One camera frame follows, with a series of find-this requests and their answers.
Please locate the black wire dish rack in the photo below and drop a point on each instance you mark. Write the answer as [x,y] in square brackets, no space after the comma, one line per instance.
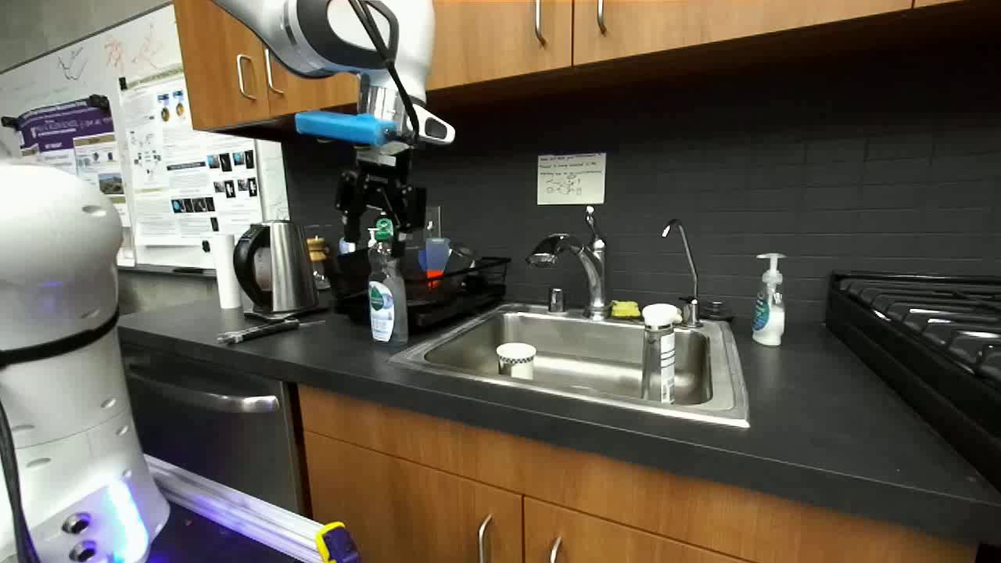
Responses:
[431,301]

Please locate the white hand soap pump bottle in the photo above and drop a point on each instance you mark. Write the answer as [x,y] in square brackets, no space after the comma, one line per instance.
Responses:
[770,304]

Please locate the white paper towel roll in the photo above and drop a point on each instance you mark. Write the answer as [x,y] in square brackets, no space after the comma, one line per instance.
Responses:
[225,280]

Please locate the stainless steel electric kettle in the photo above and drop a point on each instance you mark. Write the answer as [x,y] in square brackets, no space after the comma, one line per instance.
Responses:
[264,267]

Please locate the stainless steel dishwasher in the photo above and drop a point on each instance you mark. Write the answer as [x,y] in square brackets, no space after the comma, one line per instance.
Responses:
[225,427]

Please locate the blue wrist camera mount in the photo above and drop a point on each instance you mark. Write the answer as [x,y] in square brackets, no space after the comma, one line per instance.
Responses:
[345,125]

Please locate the lower wooden cabinets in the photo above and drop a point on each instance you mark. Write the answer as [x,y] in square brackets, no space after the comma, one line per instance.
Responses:
[421,488]

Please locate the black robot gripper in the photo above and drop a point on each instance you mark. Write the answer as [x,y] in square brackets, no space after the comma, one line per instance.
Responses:
[384,188]

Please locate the black gas stove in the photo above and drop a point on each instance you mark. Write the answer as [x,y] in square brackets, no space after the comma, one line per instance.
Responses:
[936,342]

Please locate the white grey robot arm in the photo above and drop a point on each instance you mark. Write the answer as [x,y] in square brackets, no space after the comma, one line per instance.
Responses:
[387,44]

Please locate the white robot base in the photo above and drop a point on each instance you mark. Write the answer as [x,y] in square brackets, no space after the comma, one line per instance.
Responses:
[75,484]

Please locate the white paper wall note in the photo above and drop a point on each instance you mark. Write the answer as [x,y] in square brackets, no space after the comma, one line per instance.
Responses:
[571,179]

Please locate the stainless steel sink basin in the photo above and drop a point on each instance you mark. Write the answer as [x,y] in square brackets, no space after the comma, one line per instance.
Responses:
[594,363]

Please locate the upper wooden cabinets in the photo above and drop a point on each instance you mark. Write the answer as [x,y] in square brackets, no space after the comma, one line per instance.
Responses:
[237,80]

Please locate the wall posters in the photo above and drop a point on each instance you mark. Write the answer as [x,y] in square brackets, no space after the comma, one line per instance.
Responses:
[174,184]

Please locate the wooden cabinets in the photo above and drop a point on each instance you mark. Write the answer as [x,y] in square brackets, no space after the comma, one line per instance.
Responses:
[421,488]
[237,80]

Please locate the white cup in sink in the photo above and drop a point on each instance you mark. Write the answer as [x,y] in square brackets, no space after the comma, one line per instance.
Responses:
[516,361]

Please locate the yellow sponge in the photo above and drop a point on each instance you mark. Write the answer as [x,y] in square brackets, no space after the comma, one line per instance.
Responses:
[623,311]

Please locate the clear dish soap bottle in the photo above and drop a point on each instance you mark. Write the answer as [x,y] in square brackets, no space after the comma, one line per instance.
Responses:
[387,298]

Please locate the steel tumbler white lid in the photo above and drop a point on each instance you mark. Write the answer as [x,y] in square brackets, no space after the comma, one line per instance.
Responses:
[657,347]

